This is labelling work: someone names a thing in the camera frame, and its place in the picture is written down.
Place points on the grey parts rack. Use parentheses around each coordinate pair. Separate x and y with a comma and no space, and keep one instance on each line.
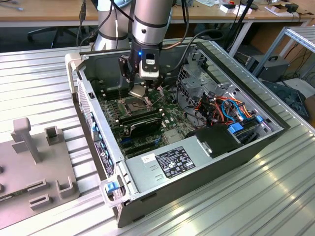
(37,172)

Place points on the brown cardboard box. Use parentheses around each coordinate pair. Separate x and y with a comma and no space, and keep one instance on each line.
(310,108)

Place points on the black tripod pole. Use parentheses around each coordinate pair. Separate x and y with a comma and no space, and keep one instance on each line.
(244,12)

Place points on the black expansion card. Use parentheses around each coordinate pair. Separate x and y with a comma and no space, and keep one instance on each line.
(145,127)

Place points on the grey power supply unit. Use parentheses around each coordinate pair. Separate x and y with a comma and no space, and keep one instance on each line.
(145,177)

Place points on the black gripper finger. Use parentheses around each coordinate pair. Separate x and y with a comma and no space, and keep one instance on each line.
(157,82)
(125,67)

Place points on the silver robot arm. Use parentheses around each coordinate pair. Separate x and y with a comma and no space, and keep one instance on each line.
(150,17)

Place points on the CPU socket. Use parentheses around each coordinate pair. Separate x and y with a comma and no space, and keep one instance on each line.
(134,107)

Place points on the small blue plastic clip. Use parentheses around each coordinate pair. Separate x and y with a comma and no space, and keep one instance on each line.
(259,119)

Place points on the black plastic air shroud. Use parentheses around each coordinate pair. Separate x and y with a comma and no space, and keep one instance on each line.
(216,141)

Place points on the small white box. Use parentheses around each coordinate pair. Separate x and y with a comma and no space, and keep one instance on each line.
(226,9)

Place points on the silver drive cage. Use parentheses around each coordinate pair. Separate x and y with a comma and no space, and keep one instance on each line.
(194,83)

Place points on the black expansion slot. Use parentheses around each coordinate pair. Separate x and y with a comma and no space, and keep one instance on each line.
(141,150)
(137,145)

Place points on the aluminium profile frame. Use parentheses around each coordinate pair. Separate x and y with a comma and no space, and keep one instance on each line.
(300,35)

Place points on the silver chipset heatsink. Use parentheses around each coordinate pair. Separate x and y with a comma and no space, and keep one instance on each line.
(171,135)

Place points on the blue case latch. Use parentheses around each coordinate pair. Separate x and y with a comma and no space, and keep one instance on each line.
(110,186)

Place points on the RAM slot white clips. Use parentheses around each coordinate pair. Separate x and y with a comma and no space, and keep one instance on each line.
(110,93)
(110,87)

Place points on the silver CPU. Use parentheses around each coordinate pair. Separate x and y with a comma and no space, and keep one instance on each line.
(137,91)

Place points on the black rating label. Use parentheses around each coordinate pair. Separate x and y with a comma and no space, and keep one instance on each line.
(176,162)

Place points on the black office chair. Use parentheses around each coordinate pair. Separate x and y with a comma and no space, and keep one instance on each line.
(56,30)

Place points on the open grey PC case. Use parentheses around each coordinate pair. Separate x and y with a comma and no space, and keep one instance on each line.
(197,191)

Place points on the dark teal plastic housing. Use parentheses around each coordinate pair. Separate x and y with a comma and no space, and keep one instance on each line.
(288,98)

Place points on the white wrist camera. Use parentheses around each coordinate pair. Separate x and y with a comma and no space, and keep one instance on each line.
(148,72)

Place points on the wooden office desk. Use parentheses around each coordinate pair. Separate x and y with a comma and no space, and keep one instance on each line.
(37,12)
(258,15)

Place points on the open cardboard box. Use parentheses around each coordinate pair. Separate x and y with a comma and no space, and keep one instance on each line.
(276,10)

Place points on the green motherboard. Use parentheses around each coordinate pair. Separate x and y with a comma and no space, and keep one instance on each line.
(172,118)

